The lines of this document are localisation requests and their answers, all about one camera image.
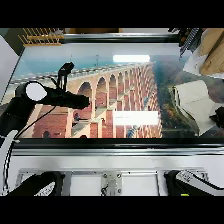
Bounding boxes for beige trousers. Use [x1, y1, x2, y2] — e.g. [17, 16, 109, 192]
[171, 79, 224, 136]

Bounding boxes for wooden hanger rack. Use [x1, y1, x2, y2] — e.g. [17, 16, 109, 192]
[18, 28, 65, 47]

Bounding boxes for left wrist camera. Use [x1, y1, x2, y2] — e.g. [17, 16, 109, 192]
[56, 61, 76, 93]

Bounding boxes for silver frame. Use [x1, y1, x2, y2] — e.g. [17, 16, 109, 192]
[9, 146, 224, 197]

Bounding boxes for brown cardboard box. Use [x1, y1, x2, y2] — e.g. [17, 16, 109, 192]
[199, 28, 224, 76]

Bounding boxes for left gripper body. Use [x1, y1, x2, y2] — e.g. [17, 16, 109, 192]
[46, 88, 91, 110]

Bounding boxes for bunch of black hangers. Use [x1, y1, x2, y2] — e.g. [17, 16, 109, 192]
[168, 28, 205, 58]

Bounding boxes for black cable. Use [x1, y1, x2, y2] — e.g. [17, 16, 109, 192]
[100, 184, 110, 197]
[2, 105, 58, 194]

